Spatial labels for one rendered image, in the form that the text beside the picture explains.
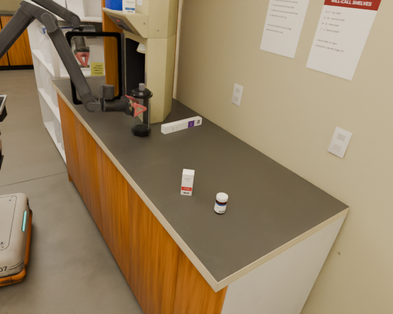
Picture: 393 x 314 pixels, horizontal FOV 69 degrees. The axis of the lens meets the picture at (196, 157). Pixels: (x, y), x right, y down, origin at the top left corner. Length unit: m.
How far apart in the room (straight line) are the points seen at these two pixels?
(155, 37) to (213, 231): 1.02
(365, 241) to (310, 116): 0.57
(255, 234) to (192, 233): 0.22
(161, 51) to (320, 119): 0.86
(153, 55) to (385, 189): 1.21
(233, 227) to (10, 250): 1.34
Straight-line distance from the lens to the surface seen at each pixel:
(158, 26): 1.59
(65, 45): 1.42
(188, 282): 1.11
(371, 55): 1.25
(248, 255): 0.96
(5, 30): 1.46
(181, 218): 1.04
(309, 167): 1.43
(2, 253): 1.98
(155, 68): 1.62
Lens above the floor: 1.63
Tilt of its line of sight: 30 degrees down
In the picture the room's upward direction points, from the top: 7 degrees clockwise
